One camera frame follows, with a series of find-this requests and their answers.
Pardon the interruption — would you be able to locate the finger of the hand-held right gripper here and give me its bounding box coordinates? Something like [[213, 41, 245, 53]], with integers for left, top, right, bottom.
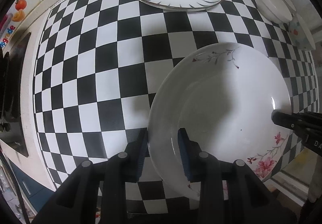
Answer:
[[270, 110, 322, 137]]

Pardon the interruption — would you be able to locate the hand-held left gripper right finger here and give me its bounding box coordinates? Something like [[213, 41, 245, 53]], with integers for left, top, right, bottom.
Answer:
[[177, 127, 297, 224]]

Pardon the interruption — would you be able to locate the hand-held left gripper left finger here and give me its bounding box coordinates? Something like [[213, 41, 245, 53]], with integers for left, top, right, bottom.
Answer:
[[31, 128, 149, 224]]

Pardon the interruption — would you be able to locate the large white floral plate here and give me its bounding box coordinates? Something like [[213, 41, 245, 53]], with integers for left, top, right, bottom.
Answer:
[[148, 42, 293, 202]]

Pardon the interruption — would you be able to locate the colourful spotted bowl blue rim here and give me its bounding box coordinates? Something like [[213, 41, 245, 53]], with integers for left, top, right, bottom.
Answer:
[[287, 13, 316, 51]]

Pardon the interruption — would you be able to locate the white bowl red flower print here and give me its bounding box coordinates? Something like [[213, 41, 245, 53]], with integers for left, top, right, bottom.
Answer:
[[254, 0, 294, 25]]

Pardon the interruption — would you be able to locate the black and white checkered mat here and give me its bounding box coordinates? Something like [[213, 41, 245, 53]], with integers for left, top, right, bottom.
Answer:
[[33, 0, 318, 214]]

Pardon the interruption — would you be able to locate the blue cabinet drawer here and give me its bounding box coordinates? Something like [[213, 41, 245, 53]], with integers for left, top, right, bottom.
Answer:
[[9, 160, 53, 204]]

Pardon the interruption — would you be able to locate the black stove top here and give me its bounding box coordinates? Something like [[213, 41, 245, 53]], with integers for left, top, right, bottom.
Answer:
[[0, 32, 32, 158]]

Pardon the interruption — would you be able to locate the yellow fruit wall sticker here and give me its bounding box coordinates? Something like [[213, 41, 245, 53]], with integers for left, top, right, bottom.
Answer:
[[12, 11, 26, 22]]

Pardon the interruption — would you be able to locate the orange fruit wall sticker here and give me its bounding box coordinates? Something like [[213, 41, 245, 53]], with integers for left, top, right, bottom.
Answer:
[[14, 0, 28, 11]]

